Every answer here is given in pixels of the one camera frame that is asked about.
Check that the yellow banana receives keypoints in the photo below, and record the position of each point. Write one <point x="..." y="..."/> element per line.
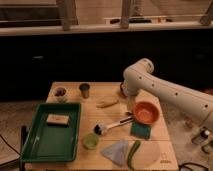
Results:
<point x="106" y="102"/>

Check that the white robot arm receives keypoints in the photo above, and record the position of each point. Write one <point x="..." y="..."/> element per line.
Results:
<point x="198" y="105"/>

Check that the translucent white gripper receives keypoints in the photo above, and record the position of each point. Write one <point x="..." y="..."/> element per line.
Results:
<point x="130" y="102"/>

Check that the green plastic cup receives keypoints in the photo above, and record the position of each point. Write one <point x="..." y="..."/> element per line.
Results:
<point x="90" y="141"/>

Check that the teal green sponge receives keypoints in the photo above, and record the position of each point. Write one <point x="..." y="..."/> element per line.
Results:
<point x="140" y="130"/>

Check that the green plastic tray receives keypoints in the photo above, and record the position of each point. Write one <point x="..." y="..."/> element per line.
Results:
<point x="50" y="142"/>

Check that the orange bowl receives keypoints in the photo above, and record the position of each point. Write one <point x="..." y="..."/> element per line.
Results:
<point x="145" y="112"/>

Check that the grey metal cup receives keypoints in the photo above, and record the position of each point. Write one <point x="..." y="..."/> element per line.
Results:
<point x="84" y="88"/>

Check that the blue-grey folded cloth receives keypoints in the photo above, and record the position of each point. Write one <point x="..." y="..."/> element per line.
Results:
<point x="116" y="152"/>

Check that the white cup with dark contents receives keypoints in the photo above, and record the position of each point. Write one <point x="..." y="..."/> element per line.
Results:
<point x="60" y="94"/>

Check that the dark brown bowl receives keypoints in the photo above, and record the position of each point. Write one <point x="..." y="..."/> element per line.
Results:
<point x="121" y="90"/>

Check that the white-handled black brush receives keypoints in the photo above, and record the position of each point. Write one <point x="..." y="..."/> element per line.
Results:
<point x="101" y="129"/>

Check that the green chili pepper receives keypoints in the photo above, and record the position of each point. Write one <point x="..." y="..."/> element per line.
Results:
<point x="131" y="153"/>

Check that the dark bottle with white cap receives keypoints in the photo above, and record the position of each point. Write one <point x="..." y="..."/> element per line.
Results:
<point x="201" y="137"/>

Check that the tan sponge block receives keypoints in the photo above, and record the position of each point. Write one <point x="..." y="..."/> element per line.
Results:
<point x="57" y="119"/>

